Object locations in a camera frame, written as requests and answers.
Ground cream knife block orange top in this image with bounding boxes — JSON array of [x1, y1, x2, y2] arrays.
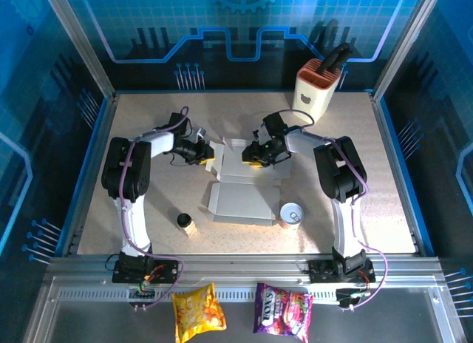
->
[[291, 58, 343, 126]]

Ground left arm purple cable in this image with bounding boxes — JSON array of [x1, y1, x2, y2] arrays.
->
[[120, 106, 190, 313]]

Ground black knife handle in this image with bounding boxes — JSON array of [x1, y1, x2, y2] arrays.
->
[[319, 49, 344, 76], [334, 41, 354, 69]]

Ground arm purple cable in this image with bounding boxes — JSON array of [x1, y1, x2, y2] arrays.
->
[[120, 106, 190, 313], [275, 109, 389, 310]]

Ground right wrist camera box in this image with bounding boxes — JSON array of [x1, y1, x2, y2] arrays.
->
[[252, 123, 268, 144]]

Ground cable connector board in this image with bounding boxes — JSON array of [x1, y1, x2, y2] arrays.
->
[[336, 287, 372, 311], [127, 278, 156, 302]]

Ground slotted metal rail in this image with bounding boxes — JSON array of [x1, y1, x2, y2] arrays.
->
[[57, 288, 437, 303]]

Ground purple candy bag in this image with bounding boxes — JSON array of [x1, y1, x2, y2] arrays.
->
[[253, 282, 314, 343]]

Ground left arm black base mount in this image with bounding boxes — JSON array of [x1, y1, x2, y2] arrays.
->
[[112, 254, 179, 285]]

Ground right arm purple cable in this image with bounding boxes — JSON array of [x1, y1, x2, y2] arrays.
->
[[275, 109, 389, 310]]

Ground aluminium front frame rail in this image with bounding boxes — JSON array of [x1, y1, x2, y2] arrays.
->
[[44, 254, 444, 285]]

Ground tin can with pull tab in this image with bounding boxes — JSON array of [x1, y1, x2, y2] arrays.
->
[[279, 203, 305, 229]]

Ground yellow snack bag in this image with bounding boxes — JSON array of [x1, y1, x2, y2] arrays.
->
[[171, 282, 227, 343]]

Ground small jar with black lid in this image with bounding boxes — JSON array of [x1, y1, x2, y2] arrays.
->
[[176, 212, 198, 239]]

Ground aluminium frame post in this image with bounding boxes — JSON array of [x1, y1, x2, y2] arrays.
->
[[372, 0, 444, 100], [40, 0, 118, 100]]

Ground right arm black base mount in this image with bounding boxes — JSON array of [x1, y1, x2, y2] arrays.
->
[[308, 259, 376, 285]]

